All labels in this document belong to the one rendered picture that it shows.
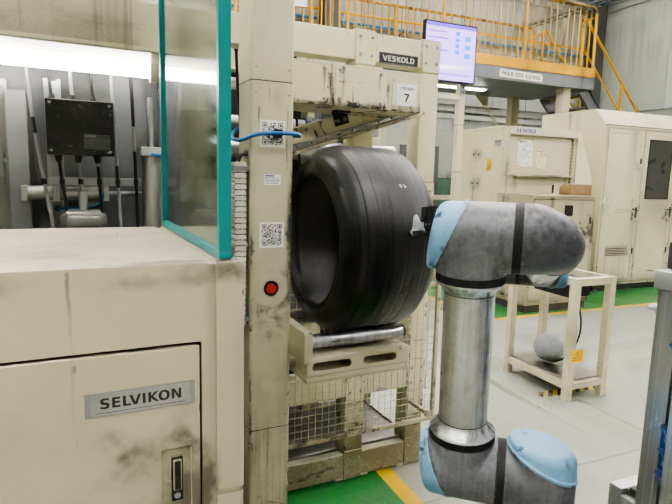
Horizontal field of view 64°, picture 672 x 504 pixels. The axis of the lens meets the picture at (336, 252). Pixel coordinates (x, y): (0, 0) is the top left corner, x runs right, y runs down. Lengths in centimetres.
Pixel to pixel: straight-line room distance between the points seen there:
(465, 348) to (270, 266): 82
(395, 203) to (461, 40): 433
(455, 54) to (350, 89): 378
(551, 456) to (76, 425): 74
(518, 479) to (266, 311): 89
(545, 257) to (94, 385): 68
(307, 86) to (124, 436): 137
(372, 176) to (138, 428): 99
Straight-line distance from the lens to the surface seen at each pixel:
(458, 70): 572
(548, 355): 406
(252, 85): 159
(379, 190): 155
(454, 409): 99
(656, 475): 116
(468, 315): 92
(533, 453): 102
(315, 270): 202
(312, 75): 194
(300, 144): 204
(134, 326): 82
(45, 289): 80
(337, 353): 167
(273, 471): 184
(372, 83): 204
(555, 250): 88
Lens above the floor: 140
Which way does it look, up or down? 8 degrees down
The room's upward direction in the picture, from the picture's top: 1 degrees clockwise
